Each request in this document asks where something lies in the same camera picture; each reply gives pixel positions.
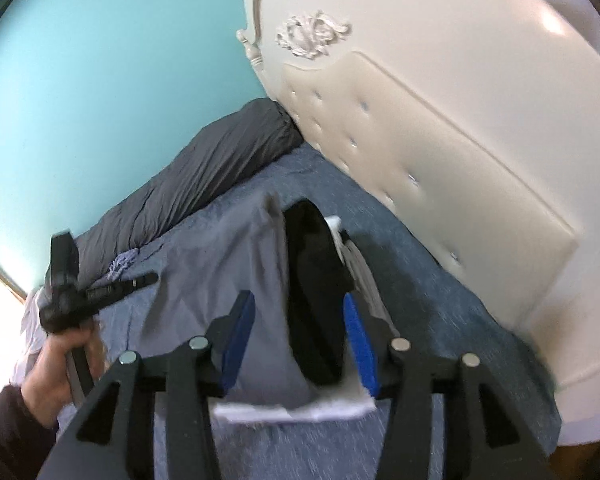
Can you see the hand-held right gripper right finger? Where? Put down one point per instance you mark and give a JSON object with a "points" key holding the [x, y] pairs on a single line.
{"points": [[362, 345]]}

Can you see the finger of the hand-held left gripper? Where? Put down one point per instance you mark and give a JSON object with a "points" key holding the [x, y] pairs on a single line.
{"points": [[120, 290]]}

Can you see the grey pants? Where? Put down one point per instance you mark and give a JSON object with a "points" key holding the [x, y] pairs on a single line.
{"points": [[205, 270]]}

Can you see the light grey blanket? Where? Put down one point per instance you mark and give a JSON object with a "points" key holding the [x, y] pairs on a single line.
{"points": [[30, 330]]}

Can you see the black clothes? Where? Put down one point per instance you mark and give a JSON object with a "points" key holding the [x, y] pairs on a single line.
{"points": [[315, 285]]}

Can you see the bed with blue sheet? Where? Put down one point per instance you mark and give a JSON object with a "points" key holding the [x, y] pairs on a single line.
{"points": [[430, 285]]}

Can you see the person's left hand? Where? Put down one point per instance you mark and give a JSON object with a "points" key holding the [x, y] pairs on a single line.
{"points": [[45, 380]]}

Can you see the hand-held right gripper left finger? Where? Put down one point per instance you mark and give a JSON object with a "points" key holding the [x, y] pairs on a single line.
{"points": [[240, 340]]}

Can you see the dark grey rolled duvet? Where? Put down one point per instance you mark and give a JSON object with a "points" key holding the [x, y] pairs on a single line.
{"points": [[205, 170]]}

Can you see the cream tufted headboard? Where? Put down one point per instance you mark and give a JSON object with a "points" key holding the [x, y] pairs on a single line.
{"points": [[430, 110]]}

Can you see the stack of grey-white clothes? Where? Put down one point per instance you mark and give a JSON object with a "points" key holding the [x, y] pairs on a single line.
{"points": [[330, 405]]}

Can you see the crumpled blue-grey garment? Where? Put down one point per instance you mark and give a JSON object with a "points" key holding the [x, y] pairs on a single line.
{"points": [[124, 262]]}

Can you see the wooden window frame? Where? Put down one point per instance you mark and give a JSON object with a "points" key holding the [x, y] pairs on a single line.
{"points": [[5, 276]]}

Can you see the person's left forearm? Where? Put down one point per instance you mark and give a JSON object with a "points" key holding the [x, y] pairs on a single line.
{"points": [[10, 435]]}

